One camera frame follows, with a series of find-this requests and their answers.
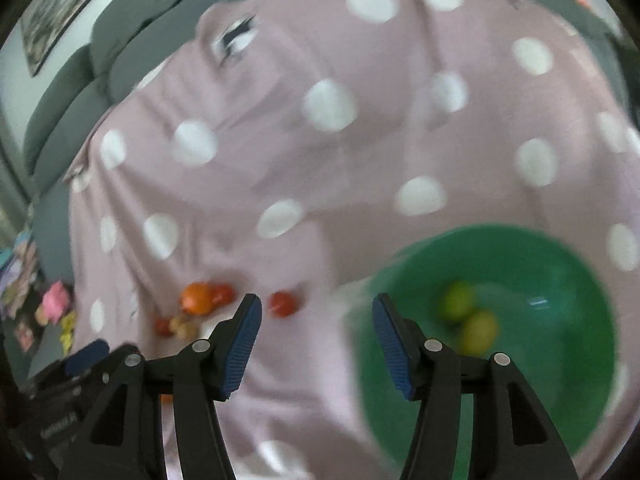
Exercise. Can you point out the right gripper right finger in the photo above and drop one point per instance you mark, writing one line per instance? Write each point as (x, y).
(428, 372)

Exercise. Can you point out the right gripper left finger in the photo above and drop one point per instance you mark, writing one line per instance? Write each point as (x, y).
(207, 372)

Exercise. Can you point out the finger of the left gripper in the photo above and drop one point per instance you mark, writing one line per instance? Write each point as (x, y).
(85, 358)

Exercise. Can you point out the yellow-green lemon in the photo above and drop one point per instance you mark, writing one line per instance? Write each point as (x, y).
(478, 333)

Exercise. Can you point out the green lime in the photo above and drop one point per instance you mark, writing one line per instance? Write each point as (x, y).
(456, 302)

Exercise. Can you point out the lone cherry tomato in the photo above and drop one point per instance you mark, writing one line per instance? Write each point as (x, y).
(283, 304)

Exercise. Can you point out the brown longan right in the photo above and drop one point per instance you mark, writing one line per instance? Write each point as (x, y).
(187, 331)

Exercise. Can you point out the brown longan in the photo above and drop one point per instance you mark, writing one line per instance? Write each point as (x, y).
(176, 325)
(187, 331)

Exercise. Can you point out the brown longan left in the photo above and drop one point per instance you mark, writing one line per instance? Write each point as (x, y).
(176, 325)

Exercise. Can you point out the pink plush toy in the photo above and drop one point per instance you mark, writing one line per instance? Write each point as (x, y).
(55, 302)

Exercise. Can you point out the green plastic bowl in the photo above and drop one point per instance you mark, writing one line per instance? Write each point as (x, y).
(535, 398)

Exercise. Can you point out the pink polka dot cloth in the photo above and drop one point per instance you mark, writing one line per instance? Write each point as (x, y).
(302, 143)

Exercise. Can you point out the framed wall picture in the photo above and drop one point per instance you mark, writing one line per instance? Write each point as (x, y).
(43, 23)

